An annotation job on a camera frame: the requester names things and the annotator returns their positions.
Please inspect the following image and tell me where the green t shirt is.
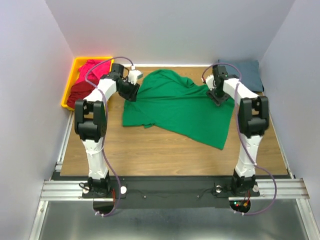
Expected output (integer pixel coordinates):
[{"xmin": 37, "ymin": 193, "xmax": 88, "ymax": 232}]
[{"xmin": 122, "ymin": 69, "xmax": 234, "ymax": 150}]

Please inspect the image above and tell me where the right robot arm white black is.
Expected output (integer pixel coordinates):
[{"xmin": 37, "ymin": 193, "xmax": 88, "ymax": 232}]
[{"xmin": 202, "ymin": 63, "xmax": 270, "ymax": 194}]

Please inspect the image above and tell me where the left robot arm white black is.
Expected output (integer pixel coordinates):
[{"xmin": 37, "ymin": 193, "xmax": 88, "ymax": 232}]
[{"xmin": 74, "ymin": 63, "xmax": 143, "ymax": 198}]

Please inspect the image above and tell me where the pink t shirt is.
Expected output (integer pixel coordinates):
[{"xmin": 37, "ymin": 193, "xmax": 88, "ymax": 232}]
[{"xmin": 75, "ymin": 59, "xmax": 111, "ymax": 86}]

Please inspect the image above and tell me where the folded blue grey t shirt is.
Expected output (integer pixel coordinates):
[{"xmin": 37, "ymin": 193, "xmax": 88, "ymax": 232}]
[{"xmin": 217, "ymin": 59, "xmax": 264, "ymax": 93}]

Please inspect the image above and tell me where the dark red t shirt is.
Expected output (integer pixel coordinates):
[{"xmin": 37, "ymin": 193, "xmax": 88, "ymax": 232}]
[{"xmin": 66, "ymin": 81, "xmax": 95, "ymax": 109}]

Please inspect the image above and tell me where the yellow plastic bin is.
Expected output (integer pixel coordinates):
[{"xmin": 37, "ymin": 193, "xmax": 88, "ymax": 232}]
[{"xmin": 61, "ymin": 56, "xmax": 114, "ymax": 111}]

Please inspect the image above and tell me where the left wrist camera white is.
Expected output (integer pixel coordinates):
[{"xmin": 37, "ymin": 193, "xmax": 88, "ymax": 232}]
[{"xmin": 127, "ymin": 69, "xmax": 143, "ymax": 85}]

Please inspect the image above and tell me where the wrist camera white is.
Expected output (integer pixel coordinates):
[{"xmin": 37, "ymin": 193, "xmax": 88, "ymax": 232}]
[
  {"xmin": 127, "ymin": 69, "xmax": 143, "ymax": 85},
  {"xmin": 201, "ymin": 74, "xmax": 216, "ymax": 90}
]

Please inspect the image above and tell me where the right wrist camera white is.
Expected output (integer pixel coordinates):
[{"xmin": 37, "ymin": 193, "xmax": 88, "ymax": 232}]
[{"xmin": 201, "ymin": 74, "xmax": 216, "ymax": 90}]

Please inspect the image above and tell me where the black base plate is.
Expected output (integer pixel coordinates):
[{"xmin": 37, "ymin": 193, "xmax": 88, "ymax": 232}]
[{"xmin": 82, "ymin": 175, "xmax": 261, "ymax": 210}]

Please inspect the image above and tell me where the aluminium rail frame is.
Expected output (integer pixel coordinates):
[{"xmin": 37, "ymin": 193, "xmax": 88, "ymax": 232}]
[{"xmin": 30, "ymin": 108, "xmax": 320, "ymax": 240}]

